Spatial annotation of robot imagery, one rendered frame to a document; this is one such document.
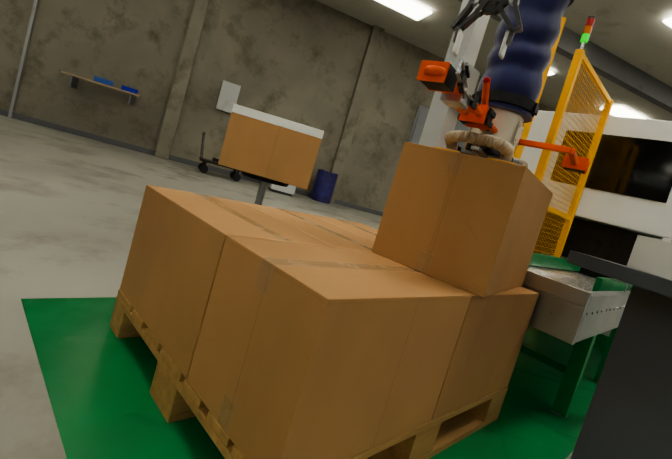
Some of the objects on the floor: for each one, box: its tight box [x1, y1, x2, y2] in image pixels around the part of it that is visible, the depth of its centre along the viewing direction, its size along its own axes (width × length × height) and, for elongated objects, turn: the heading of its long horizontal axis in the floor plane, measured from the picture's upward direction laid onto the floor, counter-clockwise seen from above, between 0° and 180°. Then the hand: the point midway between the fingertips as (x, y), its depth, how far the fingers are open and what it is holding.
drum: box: [310, 169, 338, 204], centre depth 1039 cm, size 54×56×81 cm
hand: (477, 52), depth 115 cm, fingers open, 13 cm apart
